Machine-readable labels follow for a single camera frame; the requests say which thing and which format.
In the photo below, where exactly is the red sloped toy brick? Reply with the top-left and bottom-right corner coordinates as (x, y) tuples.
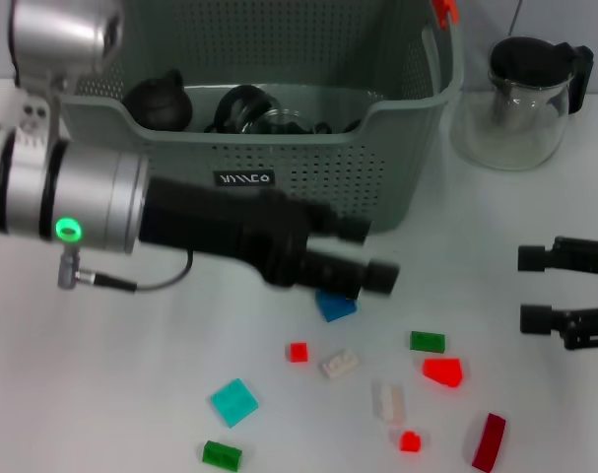
(421, 357), (465, 389)

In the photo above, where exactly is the grey perforated plastic storage bin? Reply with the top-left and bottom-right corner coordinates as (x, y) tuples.
(56, 0), (465, 236)

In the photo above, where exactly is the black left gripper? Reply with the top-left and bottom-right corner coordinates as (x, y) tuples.
(138, 176), (402, 301)

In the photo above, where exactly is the dark clay teapot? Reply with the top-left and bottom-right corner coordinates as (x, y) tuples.
(121, 68), (195, 132)

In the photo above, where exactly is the white toy brick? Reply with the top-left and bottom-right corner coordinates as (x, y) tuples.
(320, 348), (364, 381)

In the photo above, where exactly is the teal toy brick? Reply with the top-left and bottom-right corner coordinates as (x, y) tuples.
(209, 377), (260, 429)

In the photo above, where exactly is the green toy brick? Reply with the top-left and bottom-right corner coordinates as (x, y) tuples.
(201, 439), (244, 470)
(409, 330), (447, 355)

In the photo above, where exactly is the dark red curved toy brick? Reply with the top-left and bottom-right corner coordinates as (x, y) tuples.
(463, 411), (509, 473)

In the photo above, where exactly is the blue toy brick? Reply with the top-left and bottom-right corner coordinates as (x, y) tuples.
(314, 290), (358, 324)

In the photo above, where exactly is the glass pitcher with black lid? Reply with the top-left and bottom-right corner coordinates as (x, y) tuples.
(450, 34), (596, 172)

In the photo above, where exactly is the clear toy brick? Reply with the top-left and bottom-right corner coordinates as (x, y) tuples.
(370, 377), (408, 426)

